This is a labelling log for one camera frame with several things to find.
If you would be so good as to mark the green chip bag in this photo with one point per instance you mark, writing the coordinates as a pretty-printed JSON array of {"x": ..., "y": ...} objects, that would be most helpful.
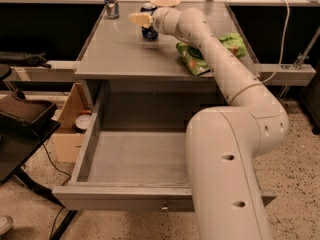
[{"x": 194, "y": 60}]

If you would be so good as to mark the cardboard box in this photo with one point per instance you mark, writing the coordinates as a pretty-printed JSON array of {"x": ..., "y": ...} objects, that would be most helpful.
[{"x": 67, "y": 139}]

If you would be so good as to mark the small white bowl in box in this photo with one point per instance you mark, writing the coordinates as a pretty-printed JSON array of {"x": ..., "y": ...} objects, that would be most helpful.
[{"x": 82, "y": 122}]

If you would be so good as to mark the black tray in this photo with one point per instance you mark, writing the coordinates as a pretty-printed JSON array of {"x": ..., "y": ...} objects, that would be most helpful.
[{"x": 35, "y": 113}]

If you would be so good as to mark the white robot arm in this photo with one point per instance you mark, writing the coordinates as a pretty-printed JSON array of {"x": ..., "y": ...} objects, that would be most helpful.
[{"x": 220, "y": 142}]

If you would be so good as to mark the tall blue silver can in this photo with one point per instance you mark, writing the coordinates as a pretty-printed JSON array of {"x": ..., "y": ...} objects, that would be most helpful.
[{"x": 112, "y": 8}]

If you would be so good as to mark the open grey top drawer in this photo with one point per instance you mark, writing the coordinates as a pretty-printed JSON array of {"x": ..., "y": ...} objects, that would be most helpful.
[{"x": 129, "y": 171}]

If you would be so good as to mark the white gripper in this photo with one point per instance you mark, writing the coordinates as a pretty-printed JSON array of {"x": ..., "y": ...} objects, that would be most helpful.
[{"x": 157, "y": 19}]

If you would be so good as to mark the black side table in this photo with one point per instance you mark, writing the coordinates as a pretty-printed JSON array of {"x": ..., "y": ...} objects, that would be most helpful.
[{"x": 16, "y": 147}]

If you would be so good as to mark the blue pepsi can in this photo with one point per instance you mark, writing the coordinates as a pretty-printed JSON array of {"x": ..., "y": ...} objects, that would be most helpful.
[{"x": 149, "y": 33}]

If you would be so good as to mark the grey cabinet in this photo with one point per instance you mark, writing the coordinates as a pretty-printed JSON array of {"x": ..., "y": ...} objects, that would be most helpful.
[{"x": 140, "y": 86}]

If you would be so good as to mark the metal clamp bracket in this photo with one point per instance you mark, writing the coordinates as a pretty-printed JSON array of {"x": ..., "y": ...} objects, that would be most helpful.
[{"x": 299, "y": 61}]

